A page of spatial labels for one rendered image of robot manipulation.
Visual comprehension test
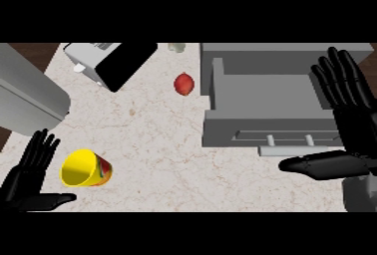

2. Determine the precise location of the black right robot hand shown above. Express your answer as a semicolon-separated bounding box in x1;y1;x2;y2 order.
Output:
276;46;377;181

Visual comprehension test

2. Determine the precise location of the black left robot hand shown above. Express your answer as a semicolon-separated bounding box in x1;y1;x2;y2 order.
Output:
0;128;78;213

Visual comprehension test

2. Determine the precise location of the yellow cup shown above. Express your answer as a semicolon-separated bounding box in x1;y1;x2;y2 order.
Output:
58;148;115;188

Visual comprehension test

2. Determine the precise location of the grey open drawer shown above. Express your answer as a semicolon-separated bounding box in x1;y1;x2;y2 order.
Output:
200;57;350;148

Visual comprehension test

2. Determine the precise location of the grey drawer cabinet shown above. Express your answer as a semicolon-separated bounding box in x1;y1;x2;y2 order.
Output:
197;43;375;97

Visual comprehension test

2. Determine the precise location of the large grey rounded appliance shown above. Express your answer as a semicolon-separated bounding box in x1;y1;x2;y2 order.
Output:
0;43;72;137

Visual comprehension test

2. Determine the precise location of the red oval fruit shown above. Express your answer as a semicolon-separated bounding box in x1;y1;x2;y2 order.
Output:
172;72;194;97

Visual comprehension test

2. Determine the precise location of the white toaster oven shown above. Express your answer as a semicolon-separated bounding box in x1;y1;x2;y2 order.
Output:
63;43;159;94

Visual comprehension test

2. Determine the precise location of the small pale jar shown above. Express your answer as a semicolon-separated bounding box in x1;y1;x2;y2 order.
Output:
168;43;187;54

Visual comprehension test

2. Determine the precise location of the pale grey drawer handle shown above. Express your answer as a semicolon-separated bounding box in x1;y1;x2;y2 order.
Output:
257;133;344;157

